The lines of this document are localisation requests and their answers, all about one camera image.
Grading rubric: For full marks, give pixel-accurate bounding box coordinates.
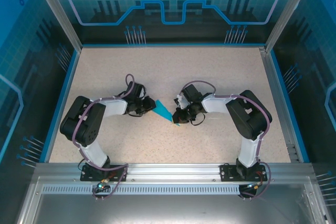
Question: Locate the aluminium frame post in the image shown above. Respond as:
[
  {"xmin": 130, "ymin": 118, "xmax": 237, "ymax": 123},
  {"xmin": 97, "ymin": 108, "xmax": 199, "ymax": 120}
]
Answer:
[
  {"xmin": 264, "ymin": 0, "xmax": 317, "ymax": 53},
  {"xmin": 28, "ymin": 0, "xmax": 84, "ymax": 51}
]

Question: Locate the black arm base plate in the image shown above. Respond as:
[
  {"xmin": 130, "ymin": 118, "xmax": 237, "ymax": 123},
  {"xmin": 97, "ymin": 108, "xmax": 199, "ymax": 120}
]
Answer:
[
  {"xmin": 219, "ymin": 163, "xmax": 268, "ymax": 183},
  {"xmin": 80, "ymin": 164, "xmax": 128, "ymax": 183}
]

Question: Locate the purple cable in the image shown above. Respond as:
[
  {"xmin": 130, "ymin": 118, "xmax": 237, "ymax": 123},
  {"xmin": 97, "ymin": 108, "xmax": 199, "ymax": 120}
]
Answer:
[
  {"xmin": 92, "ymin": 162, "xmax": 129, "ymax": 200},
  {"xmin": 72, "ymin": 73, "xmax": 136, "ymax": 168},
  {"xmin": 237, "ymin": 161, "xmax": 272, "ymax": 200},
  {"xmin": 182, "ymin": 80, "xmax": 272, "ymax": 162}
]

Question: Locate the aluminium side rail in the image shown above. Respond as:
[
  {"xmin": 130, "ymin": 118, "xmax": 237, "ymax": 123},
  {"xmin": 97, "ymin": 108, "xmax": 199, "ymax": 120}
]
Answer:
[{"xmin": 258, "ymin": 47, "xmax": 300, "ymax": 163}]

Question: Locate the grey metal plate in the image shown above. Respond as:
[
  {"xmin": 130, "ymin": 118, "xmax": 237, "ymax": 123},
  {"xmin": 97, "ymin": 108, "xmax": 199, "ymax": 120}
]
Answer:
[{"xmin": 15, "ymin": 176, "xmax": 332, "ymax": 224}]

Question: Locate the slotted cable duct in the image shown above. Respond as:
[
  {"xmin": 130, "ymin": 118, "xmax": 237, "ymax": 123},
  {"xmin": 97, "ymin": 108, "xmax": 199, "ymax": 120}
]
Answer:
[{"xmin": 41, "ymin": 185, "xmax": 241, "ymax": 196}]

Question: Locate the blue paper sheet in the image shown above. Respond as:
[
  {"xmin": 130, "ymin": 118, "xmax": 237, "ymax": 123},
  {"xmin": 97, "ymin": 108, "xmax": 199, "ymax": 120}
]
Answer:
[{"xmin": 151, "ymin": 99, "xmax": 182, "ymax": 127}]

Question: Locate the aluminium mounting rail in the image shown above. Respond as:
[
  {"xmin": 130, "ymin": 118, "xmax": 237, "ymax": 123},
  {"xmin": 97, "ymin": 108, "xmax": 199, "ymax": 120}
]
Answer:
[{"xmin": 35, "ymin": 163, "xmax": 313, "ymax": 183}]

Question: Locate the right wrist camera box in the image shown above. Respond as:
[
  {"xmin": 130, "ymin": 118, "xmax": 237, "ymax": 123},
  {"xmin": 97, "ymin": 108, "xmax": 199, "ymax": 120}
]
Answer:
[{"xmin": 174, "ymin": 94, "xmax": 189, "ymax": 110}]

